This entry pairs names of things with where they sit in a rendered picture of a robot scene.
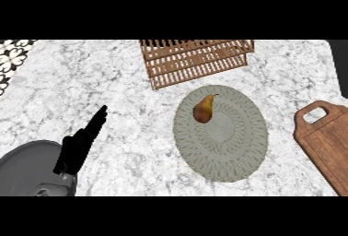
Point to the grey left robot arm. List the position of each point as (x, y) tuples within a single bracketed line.
[(31, 169)]

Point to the grey oval woven placemat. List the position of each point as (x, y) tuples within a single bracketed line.
[(225, 144)]

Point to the red-yellow pear-shaped fruit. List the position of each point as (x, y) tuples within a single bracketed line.
[(203, 110)]

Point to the brown wooden cutting board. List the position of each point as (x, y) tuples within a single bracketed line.
[(327, 144)]

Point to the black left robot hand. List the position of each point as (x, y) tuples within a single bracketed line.
[(81, 141)]

